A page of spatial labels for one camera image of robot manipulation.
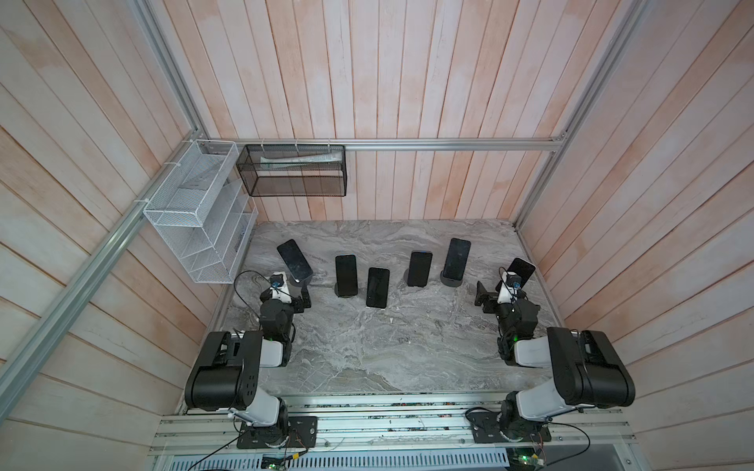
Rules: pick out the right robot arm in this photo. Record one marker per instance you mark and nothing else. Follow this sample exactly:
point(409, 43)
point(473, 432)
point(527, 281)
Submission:
point(586, 369)

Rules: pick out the blue edged phone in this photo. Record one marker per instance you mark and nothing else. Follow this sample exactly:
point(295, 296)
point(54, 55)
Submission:
point(419, 268)

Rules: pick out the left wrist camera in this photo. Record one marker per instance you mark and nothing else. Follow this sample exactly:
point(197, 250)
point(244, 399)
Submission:
point(280, 283)

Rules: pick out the purple edged phone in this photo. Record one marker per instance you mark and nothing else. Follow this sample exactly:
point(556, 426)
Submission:
point(456, 259)

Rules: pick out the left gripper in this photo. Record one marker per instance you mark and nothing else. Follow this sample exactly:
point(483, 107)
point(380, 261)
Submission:
point(297, 295)

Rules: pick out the black wire mesh basket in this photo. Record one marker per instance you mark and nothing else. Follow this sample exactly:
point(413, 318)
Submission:
point(295, 170)

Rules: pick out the aluminium frame rail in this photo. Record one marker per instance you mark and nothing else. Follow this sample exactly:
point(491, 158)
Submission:
point(427, 144)

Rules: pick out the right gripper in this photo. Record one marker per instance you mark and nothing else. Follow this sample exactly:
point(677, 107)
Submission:
point(491, 297)

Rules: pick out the dark round phone stand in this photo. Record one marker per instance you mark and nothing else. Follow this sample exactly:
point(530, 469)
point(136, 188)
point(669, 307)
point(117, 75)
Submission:
point(450, 281)

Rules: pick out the white wire mesh shelf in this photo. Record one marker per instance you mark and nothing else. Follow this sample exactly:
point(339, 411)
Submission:
point(202, 212)

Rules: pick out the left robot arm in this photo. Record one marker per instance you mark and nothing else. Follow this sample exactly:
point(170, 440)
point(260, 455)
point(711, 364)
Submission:
point(226, 376)

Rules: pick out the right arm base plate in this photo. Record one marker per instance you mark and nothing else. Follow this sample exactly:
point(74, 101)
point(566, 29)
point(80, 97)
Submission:
point(493, 427)

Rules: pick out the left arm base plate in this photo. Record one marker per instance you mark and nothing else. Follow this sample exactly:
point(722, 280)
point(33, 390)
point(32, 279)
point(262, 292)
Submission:
point(294, 431)

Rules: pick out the green edged phone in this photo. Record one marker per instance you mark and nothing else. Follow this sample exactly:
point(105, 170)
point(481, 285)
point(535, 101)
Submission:
point(347, 284)

